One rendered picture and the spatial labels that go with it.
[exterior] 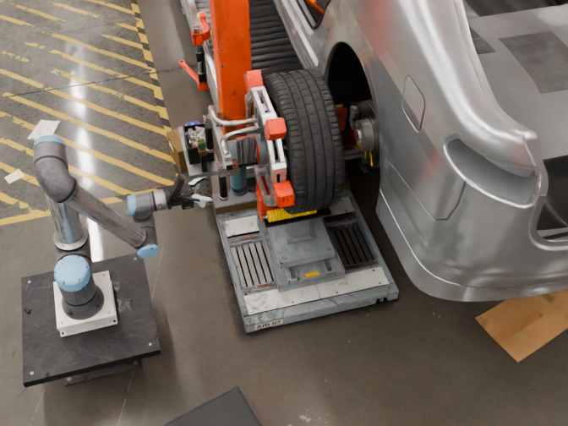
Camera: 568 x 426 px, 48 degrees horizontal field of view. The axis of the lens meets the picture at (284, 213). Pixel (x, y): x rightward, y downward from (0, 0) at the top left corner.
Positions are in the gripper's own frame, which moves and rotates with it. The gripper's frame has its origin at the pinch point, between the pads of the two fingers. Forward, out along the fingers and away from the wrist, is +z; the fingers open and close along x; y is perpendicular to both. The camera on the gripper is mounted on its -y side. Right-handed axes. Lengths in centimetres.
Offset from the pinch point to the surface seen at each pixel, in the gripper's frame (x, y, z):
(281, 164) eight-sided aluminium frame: 9.2, -14.3, 30.6
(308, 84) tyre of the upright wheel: -15, -36, 49
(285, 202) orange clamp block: 19.1, -1.3, 29.4
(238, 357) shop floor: 37, 84, 1
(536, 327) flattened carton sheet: 60, 83, 153
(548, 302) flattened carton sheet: 47, 82, 167
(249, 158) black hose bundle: 3.9, -16.1, 17.8
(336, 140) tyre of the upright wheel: 9, -22, 55
